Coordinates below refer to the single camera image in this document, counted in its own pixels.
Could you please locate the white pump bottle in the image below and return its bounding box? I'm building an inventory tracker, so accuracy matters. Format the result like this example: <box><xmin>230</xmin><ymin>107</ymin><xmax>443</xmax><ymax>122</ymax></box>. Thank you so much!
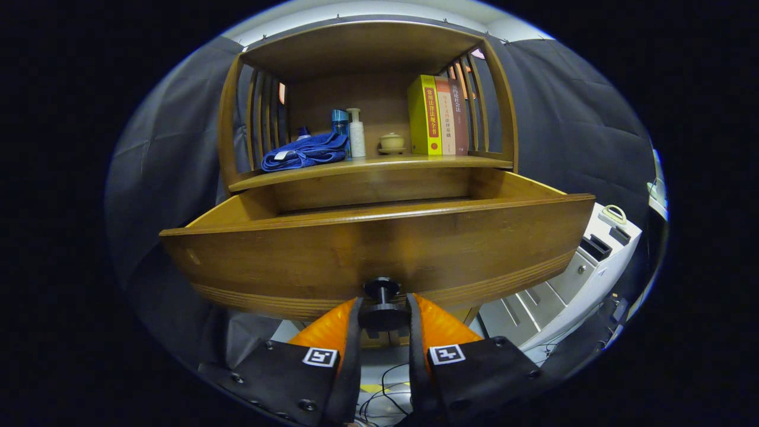
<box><xmin>346</xmin><ymin>107</ymin><xmax>366</xmax><ymax>158</ymax></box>

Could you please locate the blue translucent bottle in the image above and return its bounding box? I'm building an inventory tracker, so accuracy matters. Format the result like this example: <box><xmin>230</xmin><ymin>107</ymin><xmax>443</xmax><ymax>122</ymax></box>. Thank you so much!
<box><xmin>331</xmin><ymin>109</ymin><xmax>350</xmax><ymax>158</ymax></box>

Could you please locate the white drawer unit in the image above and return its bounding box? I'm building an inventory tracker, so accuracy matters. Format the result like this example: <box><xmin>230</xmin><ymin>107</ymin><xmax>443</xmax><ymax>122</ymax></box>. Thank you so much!
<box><xmin>477</xmin><ymin>203</ymin><xmax>644</xmax><ymax>350</ymax></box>

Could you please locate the blue folded towel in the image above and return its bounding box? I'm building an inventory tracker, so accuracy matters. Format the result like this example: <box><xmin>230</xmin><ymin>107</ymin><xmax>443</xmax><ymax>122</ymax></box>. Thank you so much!
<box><xmin>261</xmin><ymin>132</ymin><xmax>349</xmax><ymax>173</ymax></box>

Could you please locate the brown book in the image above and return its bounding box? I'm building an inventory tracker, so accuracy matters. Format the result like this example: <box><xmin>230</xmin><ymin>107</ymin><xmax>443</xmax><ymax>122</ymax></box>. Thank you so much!
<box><xmin>449</xmin><ymin>79</ymin><xmax>470</xmax><ymax>156</ymax></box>

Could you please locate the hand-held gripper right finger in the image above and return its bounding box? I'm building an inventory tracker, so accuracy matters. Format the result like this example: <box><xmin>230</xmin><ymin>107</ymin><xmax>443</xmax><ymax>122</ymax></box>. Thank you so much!
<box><xmin>406</xmin><ymin>293</ymin><xmax>555</xmax><ymax>427</ymax></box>

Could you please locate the cream and orange book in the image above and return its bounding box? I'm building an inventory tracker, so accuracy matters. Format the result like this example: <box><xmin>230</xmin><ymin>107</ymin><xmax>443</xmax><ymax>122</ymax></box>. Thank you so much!
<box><xmin>435</xmin><ymin>76</ymin><xmax>457</xmax><ymax>156</ymax></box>

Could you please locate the thick yellow book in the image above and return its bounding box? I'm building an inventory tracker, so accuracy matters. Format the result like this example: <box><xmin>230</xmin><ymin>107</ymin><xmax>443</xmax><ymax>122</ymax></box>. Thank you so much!
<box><xmin>407</xmin><ymin>75</ymin><xmax>443</xmax><ymax>156</ymax></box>

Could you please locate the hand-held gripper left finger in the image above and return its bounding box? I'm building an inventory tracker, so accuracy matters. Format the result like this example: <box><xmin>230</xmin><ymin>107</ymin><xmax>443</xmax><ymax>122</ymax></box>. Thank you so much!
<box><xmin>199</xmin><ymin>297</ymin><xmax>363</xmax><ymax>427</ymax></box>

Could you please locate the white device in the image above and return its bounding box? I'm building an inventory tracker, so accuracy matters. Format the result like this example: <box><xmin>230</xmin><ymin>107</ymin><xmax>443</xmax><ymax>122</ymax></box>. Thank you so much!
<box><xmin>646</xmin><ymin>148</ymin><xmax>669</xmax><ymax>220</ymax></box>

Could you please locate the wooden countertop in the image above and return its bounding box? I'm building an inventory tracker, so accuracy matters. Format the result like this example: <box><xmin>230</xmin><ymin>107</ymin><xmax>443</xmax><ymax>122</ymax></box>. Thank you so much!
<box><xmin>228</xmin><ymin>151</ymin><xmax>514</xmax><ymax>192</ymax></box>

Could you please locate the black cable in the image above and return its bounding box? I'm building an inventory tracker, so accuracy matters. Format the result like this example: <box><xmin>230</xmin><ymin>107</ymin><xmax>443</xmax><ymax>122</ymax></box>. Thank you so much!
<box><xmin>356</xmin><ymin>362</ymin><xmax>416</xmax><ymax>427</ymax></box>

